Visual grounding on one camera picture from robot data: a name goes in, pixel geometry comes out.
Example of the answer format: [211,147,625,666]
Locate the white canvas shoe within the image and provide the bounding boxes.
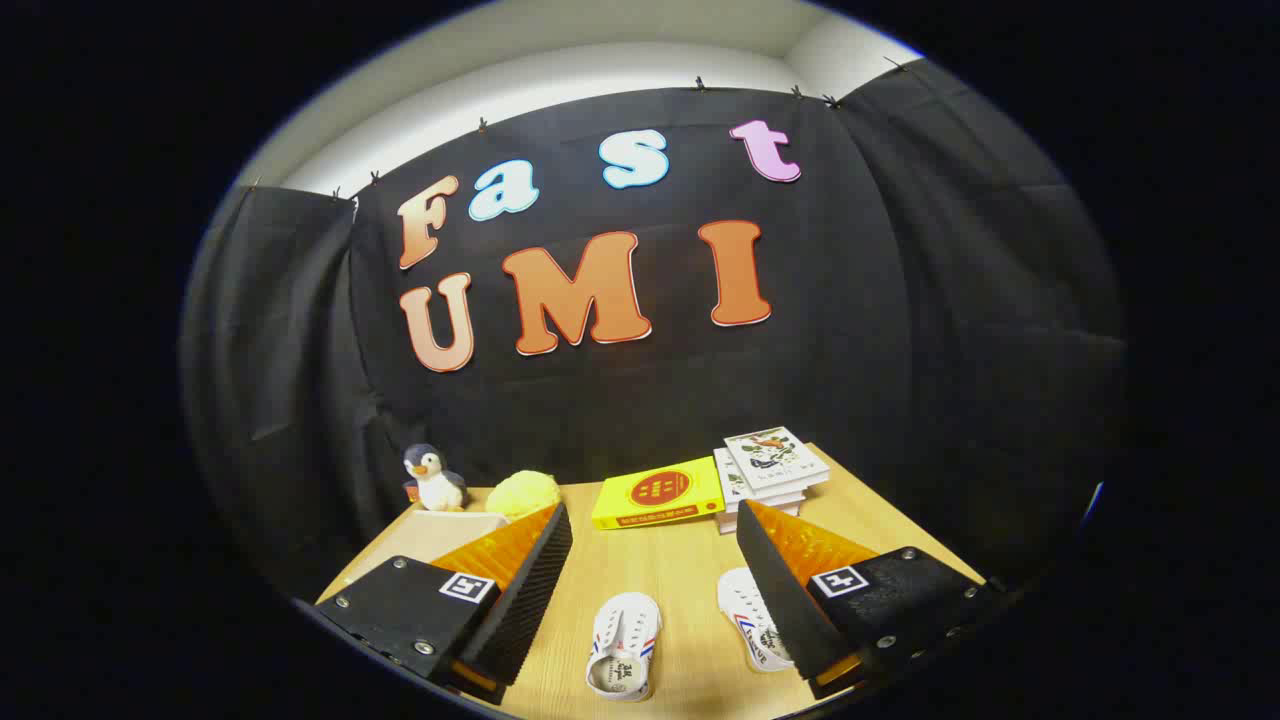
[586,592,663,703]
[717,567,797,673]

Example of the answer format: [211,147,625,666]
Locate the beige fabric storage box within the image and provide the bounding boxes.
[385,510,513,567]

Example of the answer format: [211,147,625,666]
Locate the thick white book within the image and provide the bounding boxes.
[718,500,803,536]

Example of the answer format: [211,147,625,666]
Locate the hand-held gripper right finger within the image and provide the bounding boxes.
[736,498,1004,701]

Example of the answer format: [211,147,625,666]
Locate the yellow book red circle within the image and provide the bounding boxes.
[591,457,726,531]

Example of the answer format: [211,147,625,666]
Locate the white floral cover book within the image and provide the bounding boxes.
[724,427,831,499]
[713,448,809,512]

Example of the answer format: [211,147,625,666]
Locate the penguin plush toy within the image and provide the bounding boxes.
[402,443,469,513]

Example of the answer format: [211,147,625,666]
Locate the yellow plush ball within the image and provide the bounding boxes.
[485,470,562,522]

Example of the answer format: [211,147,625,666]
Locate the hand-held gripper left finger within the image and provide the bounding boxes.
[316,502,574,707]

